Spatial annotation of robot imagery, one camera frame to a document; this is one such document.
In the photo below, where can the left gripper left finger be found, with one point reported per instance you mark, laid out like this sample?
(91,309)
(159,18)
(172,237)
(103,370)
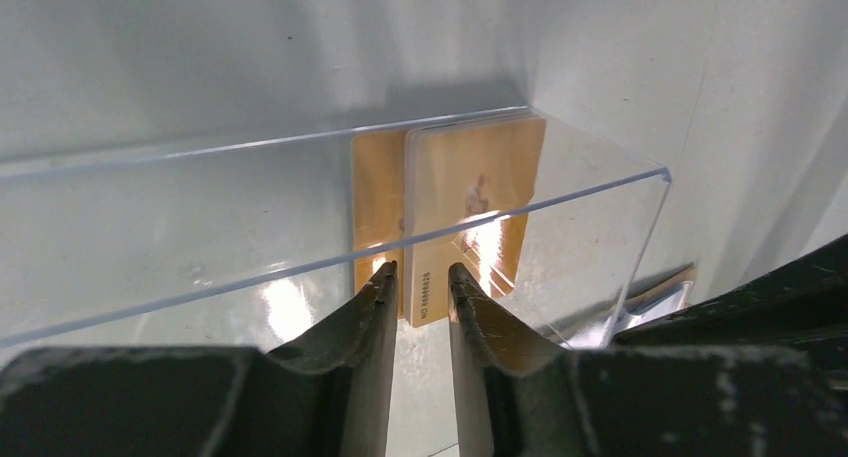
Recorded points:
(326,393)

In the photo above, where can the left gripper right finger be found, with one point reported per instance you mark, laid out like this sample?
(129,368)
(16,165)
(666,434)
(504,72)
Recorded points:
(519,394)

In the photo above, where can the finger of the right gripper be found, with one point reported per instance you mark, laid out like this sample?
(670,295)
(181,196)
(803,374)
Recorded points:
(801,305)

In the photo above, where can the clear plastic card box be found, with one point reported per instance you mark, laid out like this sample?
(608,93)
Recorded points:
(250,241)

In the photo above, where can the gold credit card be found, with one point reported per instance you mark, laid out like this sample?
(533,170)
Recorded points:
(378,188)
(464,183)

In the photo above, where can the tan leather card holder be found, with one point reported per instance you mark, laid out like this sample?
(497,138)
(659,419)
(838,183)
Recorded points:
(597,328)

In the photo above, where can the gold credit card in box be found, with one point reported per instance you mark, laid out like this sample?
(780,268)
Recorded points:
(378,188)

